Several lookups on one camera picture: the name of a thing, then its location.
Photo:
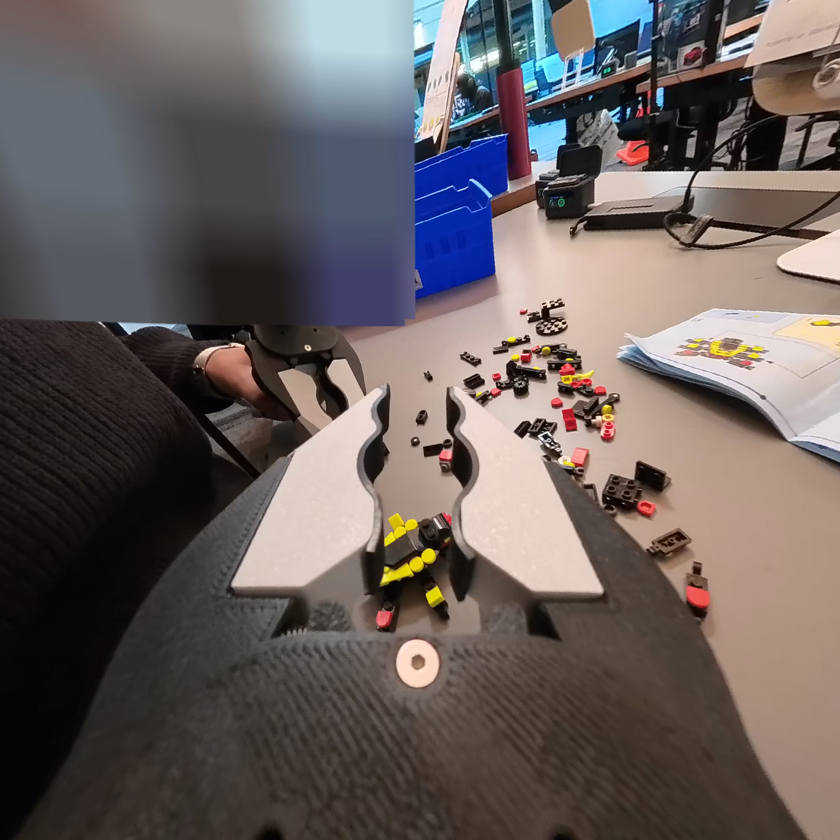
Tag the person's left hand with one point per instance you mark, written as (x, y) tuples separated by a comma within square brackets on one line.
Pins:
[(253, 390)]

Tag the partly built lego model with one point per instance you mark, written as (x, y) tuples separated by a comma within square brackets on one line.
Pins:
[(410, 554)]

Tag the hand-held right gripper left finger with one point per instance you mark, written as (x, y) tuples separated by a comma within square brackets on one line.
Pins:
[(308, 525)]

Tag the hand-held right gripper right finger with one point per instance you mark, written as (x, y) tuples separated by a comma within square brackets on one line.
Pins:
[(531, 531)]

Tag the white monitor stand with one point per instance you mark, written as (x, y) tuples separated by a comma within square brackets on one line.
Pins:
[(814, 259)]

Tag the dark red bottle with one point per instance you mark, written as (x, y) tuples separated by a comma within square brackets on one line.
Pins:
[(514, 124)]

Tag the blue plastic bin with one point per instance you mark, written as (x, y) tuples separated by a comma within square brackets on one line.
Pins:
[(466, 161), (453, 243)]

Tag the black power adapter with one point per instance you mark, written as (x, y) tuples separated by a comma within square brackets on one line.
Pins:
[(630, 210)]

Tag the wooden printed board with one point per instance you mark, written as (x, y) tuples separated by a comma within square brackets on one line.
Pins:
[(443, 72)]

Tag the black charging case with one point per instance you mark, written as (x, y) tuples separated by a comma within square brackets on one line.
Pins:
[(568, 200), (544, 187)]

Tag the black office chair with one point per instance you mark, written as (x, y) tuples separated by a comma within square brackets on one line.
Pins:
[(229, 446)]

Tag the scattered loose lego pieces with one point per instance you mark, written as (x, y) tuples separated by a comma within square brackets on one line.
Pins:
[(577, 407)]

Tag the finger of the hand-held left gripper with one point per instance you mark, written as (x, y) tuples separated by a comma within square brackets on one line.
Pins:
[(344, 384), (298, 394)]

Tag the person's left forearm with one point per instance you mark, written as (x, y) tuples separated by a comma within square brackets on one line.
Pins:
[(157, 354)]

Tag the lego instruction booklet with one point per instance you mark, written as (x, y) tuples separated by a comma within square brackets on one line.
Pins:
[(741, 374)]

